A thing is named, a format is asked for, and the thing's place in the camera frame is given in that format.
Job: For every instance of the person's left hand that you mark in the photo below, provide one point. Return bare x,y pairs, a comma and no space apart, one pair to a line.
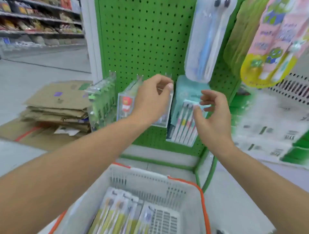
149,103

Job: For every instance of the person's right hand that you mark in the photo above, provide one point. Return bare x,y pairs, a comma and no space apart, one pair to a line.
215,125

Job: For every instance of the clear red cartoon toothbrush box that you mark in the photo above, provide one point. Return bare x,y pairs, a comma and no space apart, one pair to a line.
165,115

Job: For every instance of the bundle of cartoon toothbrush boxes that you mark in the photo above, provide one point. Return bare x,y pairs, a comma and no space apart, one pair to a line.
125,103

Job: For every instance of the teal multi toothbrush pack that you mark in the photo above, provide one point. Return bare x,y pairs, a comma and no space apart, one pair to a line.
183,125

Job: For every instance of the bundle of clear kids toothbrushes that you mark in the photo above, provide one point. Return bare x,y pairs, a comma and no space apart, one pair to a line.
101,101

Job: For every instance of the green pegboard display rack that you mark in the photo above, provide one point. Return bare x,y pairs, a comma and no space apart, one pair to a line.
140,38

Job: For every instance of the bundle of clear blue toothbrush blisters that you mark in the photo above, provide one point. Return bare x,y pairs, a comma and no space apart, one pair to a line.
207,43

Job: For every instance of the white orange shopping basket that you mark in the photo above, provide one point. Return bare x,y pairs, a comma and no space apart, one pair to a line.
145,188

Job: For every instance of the row of slim toothbrush packs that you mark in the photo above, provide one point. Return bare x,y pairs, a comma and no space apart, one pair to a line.
116,212

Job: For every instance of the person's right forearm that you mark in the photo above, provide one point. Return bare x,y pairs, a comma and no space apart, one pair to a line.
270,193

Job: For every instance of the person's left forearm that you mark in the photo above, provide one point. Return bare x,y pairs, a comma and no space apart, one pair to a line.
62,178

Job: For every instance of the basket of candies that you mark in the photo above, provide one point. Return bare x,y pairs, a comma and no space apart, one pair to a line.
292,89

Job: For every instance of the pile of flattened cardboard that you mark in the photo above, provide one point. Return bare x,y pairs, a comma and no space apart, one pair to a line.
53,106

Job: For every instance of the row of green pink packs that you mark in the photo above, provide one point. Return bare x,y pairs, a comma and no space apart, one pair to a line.
270,43

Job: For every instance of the stocked store shelves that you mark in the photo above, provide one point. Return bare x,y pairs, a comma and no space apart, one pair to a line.
38,24

